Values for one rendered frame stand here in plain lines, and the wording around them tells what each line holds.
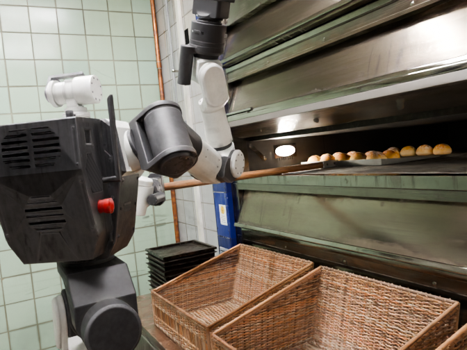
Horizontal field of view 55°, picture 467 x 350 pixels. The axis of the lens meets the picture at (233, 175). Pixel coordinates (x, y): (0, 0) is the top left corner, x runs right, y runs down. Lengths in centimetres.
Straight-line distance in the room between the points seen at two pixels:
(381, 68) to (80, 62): 199
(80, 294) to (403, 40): 107
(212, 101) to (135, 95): 188
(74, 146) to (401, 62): 91
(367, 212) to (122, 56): 198
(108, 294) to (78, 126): 35
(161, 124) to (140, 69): 206
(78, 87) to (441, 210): 100
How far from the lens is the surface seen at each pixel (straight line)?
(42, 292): 294
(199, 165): 110
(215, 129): 121
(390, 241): 146
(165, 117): 100
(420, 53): 135
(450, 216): 135
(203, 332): 161
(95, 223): 93
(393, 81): 122
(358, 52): 154
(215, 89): 114
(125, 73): 301
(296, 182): 180
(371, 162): 199
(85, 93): 110
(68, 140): 91
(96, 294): 100
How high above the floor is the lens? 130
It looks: 3 degrees down
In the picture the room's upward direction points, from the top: 6 degrees counter-clockwise
